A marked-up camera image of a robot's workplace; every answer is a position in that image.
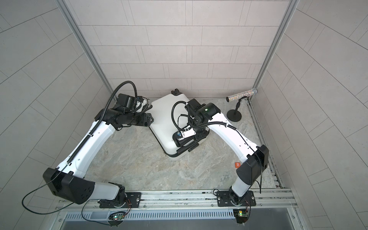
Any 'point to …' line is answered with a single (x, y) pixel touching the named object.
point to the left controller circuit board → (117, 216)
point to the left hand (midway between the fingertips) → (151, 117)
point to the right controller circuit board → (241, 215)
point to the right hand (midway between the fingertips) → (193, 130)
